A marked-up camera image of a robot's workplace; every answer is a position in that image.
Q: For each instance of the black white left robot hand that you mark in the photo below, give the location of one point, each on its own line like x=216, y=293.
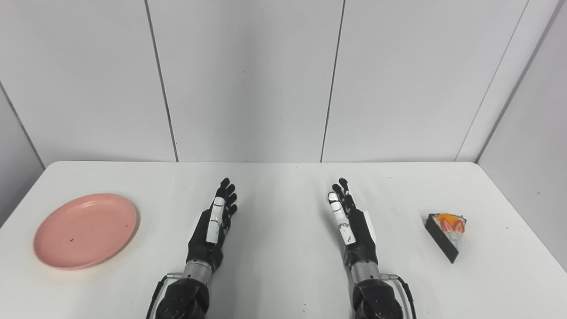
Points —
x=201, y=246

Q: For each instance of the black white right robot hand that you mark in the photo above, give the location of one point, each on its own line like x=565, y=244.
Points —
x=361, y=239

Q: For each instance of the fruit topped cake slice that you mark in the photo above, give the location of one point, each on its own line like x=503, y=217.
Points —
x=445, y=237

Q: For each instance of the pink round plate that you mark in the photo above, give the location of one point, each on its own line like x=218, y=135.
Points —
x=84, y=230

